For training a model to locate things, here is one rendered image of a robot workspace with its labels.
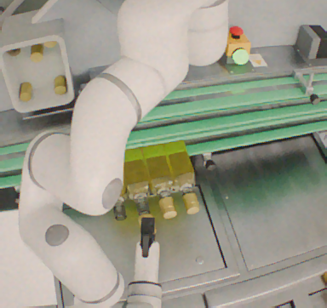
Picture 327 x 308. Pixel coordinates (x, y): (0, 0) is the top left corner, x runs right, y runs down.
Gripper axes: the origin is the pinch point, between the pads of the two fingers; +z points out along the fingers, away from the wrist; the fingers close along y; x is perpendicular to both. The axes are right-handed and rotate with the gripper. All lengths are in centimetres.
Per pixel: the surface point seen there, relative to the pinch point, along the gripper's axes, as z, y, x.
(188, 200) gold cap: 7.5, 1.5, -9.4
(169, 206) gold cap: 5.4, 2.0, -4.7
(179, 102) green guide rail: 28.7, 13.5, -6.6
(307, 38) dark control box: 51, 22, -46
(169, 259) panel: -2.8, -12.4, -5.1
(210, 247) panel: 1.2, -12.5, -16.1
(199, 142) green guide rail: 30.2, -3.5, -12.8
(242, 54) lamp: 41, 21, -23
